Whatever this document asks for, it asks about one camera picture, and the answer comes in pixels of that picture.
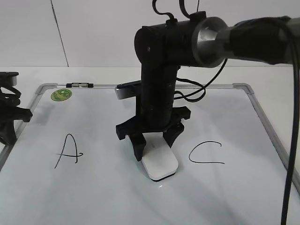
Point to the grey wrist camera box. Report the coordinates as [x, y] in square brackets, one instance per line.
[128, 90]

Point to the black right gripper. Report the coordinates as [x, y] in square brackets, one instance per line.
[137, 125]

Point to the green round magnet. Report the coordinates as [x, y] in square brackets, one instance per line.
[61, 95]

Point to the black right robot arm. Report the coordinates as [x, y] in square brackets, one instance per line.
[200, 41]

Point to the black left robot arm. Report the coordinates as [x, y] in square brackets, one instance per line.
[9, 117]

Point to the whiteboard with aluminium frame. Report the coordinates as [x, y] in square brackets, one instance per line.
[232, 170]

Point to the white whiteboard eraser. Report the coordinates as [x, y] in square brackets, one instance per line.
[158, 159]

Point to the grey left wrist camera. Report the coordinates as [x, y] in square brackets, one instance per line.
[8, 79]

